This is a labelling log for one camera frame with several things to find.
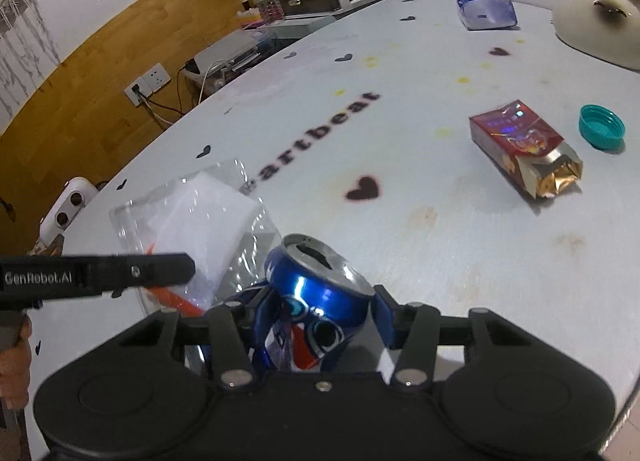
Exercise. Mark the white device with two holes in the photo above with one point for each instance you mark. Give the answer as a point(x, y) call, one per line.
point(67, 206)

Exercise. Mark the teal bottle cap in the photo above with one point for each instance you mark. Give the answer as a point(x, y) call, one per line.
point(602, 128)

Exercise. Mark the clear plastic zip bag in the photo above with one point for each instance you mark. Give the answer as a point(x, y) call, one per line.
point(145, 221)

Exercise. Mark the white ceramic cat figure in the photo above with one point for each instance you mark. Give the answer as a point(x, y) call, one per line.
point(595, 26)

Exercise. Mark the white wall socket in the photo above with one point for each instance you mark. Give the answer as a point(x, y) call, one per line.
point(149, 82)

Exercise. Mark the blue white tissue packet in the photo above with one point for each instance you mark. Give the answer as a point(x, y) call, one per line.
point(487, 11)

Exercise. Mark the red cigarette pack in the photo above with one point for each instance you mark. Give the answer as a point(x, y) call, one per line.
point(515, 136)

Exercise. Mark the white flat box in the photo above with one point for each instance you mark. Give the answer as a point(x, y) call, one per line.
point(227, 53)

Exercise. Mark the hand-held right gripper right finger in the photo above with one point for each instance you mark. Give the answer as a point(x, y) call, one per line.
point(386, 308)

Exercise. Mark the blue drink can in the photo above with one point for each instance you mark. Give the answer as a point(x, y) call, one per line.
point(310, 291)

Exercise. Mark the person's left hand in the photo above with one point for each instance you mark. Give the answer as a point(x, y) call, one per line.
point(16, 371)

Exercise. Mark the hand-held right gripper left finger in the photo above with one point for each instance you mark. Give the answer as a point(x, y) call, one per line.
point(227, 322)

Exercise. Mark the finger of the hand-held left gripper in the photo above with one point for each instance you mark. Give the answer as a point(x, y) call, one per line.
point(155, 271)

